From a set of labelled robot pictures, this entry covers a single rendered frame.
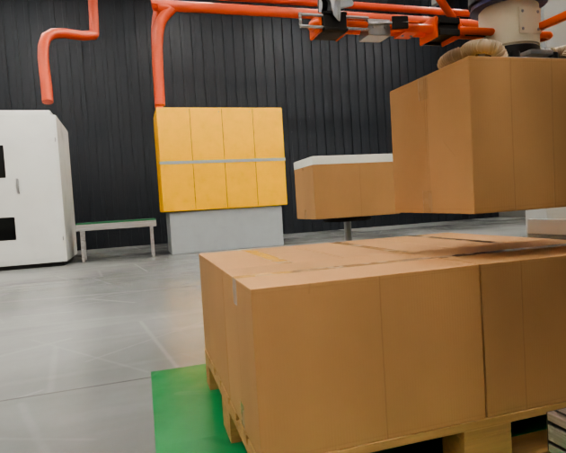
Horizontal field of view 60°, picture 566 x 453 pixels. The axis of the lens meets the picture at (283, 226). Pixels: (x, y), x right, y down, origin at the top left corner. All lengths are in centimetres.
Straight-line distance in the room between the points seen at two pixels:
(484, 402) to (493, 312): 23
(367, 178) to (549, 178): 188
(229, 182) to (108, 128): 408
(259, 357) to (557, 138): 98
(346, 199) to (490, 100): 191
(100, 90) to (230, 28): 341
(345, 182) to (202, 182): 555
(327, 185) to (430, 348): 199
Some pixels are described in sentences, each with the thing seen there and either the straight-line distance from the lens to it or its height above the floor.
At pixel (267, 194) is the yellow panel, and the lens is 875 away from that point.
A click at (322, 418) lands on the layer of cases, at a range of 122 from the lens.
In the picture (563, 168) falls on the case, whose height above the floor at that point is 78.
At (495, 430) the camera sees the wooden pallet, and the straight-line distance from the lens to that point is 147.
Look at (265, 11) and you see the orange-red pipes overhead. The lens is 974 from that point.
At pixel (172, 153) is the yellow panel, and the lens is 851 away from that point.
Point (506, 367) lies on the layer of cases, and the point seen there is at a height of 27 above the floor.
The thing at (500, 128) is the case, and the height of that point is 89.
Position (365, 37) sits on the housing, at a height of 117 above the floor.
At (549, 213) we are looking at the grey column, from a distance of 308.
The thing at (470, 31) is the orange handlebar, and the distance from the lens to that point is 163.
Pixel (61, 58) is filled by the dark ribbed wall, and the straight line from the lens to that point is 1223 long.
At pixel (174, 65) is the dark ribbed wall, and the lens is 1218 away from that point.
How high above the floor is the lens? 72
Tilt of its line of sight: 2 degrees down
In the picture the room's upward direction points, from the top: 3 degrees counter-clockwise
